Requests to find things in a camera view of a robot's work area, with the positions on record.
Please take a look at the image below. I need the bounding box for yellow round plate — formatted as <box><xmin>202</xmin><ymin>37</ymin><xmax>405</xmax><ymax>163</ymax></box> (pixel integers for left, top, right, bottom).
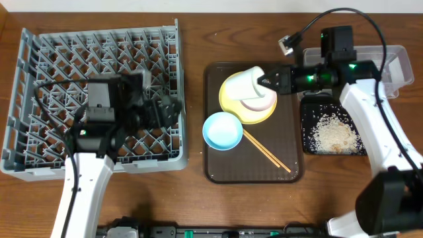
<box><xmin>219</xmin><ymin>72</ymin><xmax>277</xmax><ymax>124</ymax></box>

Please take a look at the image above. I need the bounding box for spilled rice pile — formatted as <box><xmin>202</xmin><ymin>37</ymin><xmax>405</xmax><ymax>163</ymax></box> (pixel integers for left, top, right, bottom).
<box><xmin>311</xmin><ymin>114</ymin><xmax>364</xmax><ymax>154</ymax></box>

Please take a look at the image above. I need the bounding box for pale green plastic cup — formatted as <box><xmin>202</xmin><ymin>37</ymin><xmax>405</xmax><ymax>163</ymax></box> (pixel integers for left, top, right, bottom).
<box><xmin>225</xmin><ymin>66</ymin><xmax>266</xmax><ymax>100</ymax></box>

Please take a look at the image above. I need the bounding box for grey plastic dishwasher rack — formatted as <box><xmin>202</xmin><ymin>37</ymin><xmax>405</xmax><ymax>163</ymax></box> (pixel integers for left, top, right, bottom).
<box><xmin>1</xmin><ymin>25</ymin><xmax>184</xmax><ymax>181</ymax></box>

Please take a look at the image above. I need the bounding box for wooden chopstick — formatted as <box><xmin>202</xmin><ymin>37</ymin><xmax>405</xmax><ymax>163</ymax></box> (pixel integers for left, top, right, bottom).
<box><xmin>256</xmin><ymin>139</ymin><xmax>291</xmax><ymax>173</ymax></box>
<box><xmin>243</xmin><ymin>129</ymin><xmax>281</xmax><ymax>168</ymax></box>

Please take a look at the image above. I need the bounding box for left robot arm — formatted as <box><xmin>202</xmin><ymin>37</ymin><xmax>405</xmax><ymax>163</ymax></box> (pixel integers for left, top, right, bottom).
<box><xmin>51</xmin><ymin>70</ymin><xmax>182</xmax><ymax>237</ymax></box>

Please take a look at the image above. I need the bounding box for wooden chopstick right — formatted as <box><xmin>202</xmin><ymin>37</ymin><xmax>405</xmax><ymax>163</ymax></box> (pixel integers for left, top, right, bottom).
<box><xmin>256</xmin><ymin>139</ymin><xmax>291</xmax><ymax>173</ymax></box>

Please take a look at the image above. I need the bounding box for light blue small plate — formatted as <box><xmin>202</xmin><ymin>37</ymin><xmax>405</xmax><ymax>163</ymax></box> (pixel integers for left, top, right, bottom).
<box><xmin>202</xmin><ymin>112</ymin><xmax>243</xmax><ymax>151</ymax></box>

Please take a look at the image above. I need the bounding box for wooden chopstick left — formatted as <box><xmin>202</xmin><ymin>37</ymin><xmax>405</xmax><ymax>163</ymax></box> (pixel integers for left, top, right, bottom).
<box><xmin>243</xmin><ymin>129</ymin><xmax>281</xmax><ymax>168</ymax></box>

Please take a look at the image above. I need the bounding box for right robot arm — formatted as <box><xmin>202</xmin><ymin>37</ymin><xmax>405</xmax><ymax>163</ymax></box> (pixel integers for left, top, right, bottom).
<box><xmin>257</xmin><ymin>60</ymin><xmax>422</xmax><ymax>237</ymax></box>

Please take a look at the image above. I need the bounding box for pink white bowl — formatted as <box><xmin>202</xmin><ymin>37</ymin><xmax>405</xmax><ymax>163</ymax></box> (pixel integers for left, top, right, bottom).
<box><xmin>241</xmin><ymin>91</ymin><xmax>277</xmax><ymax>112</ymax></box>

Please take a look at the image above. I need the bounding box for clear plastic waste bin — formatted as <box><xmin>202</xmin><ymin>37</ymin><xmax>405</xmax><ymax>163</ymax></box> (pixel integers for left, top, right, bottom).
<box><xmin>297</xmin><ymin>45</ymin><xmax>414</xmax><ymax>101</ymax></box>

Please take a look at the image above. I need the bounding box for dark brown serving tray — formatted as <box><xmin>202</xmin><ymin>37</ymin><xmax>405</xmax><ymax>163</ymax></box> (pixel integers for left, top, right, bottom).
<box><xmin>204</xmin><ymin>62</ymin><xmax>303</xmax><ymax>184</ymax></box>

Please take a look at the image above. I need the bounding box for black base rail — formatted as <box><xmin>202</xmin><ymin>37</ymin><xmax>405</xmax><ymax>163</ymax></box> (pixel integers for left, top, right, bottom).
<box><xmin>95</xmin><ymin>216</ymin><xmax>327</xmax><ymax>238</ymax></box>

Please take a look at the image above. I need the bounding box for black rectangular waste tray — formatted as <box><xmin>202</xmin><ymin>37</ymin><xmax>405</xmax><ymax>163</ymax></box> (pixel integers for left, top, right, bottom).
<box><xmin>300</xmin><ymin>94</ymin><xmax>367</xmax><ymax>155</ymax></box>

